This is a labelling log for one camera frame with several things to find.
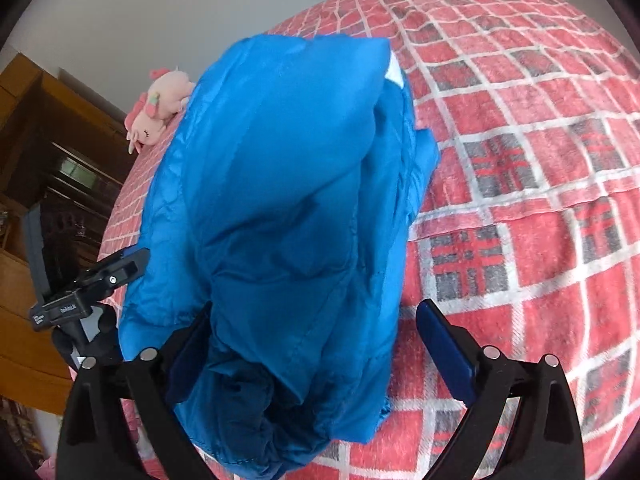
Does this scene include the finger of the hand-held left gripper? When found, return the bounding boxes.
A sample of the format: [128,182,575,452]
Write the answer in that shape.
[74,247,152,297]

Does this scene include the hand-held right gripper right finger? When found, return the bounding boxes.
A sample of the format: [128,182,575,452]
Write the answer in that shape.
[415,299,586,480]

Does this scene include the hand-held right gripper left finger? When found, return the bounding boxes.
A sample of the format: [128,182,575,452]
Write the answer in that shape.
[56,302,217,480]

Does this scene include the blue puffer jacket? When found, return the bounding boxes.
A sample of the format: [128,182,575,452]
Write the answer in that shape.
[116,35,442,478]

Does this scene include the brown wooden cabinet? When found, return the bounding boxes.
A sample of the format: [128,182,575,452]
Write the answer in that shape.
[0,52,137,388]

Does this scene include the pink cloth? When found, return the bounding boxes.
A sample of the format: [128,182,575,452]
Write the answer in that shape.
[34,452,68,480]

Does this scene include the pink plush toy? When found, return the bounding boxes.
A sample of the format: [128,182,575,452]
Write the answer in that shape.
[124,64,197,155]

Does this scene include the red plaid blanket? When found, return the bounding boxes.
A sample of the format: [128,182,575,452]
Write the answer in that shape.
[97,0,640,480]

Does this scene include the dark blue strap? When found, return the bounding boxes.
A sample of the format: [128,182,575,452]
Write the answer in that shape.
[22,202,55,306]

